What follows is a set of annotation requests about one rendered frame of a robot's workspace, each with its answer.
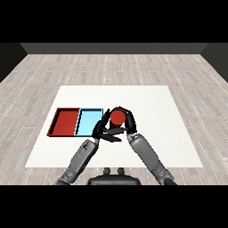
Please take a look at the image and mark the dark grey robot body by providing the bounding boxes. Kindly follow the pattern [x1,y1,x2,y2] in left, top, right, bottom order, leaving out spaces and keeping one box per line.
[86,167,142,186]

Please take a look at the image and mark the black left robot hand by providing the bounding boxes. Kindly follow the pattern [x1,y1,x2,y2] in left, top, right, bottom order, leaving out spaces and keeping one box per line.
[91,108,122,143]

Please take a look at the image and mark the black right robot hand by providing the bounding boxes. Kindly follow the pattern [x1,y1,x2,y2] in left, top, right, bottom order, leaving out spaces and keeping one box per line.
[104,106,138,135]

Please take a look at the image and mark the light blue shallow open box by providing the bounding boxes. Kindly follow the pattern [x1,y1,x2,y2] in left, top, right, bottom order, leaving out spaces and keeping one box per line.
[74,108,104,136]

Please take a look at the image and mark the red can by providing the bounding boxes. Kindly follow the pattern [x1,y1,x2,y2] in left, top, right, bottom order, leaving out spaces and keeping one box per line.
[109,110,126,126]

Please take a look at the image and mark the red shallow open box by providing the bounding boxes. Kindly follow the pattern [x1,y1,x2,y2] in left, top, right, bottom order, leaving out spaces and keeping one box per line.
[46,107,81,138]

